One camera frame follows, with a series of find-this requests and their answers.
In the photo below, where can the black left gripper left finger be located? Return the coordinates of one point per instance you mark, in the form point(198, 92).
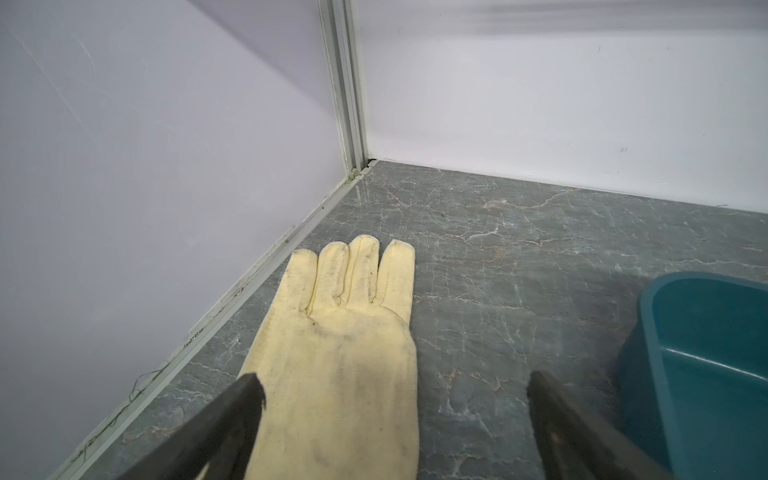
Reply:
point(217, 443)

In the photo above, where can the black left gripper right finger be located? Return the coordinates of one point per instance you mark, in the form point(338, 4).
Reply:
point(576, 443)

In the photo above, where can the teal plastic bin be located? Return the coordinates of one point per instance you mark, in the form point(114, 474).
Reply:
point(693, 376)

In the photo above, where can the cream fabric glove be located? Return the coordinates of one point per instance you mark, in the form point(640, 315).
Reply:
point(338, 364)

